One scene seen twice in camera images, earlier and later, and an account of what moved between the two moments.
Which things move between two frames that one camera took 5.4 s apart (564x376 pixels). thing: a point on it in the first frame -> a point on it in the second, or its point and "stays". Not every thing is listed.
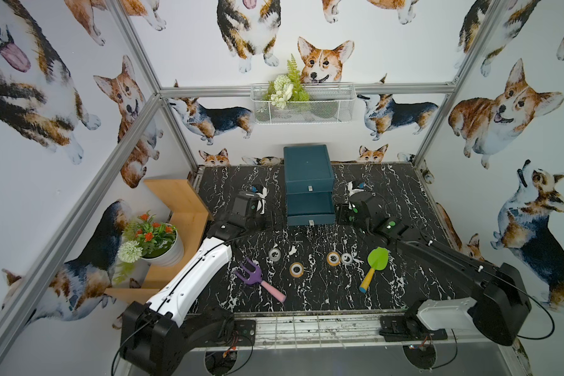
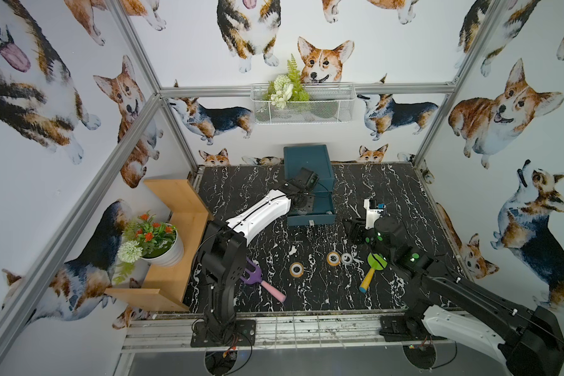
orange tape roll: (333, 258) stays
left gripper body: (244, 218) -> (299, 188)
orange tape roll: (296, 269) stays
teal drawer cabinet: (309, 181) stays
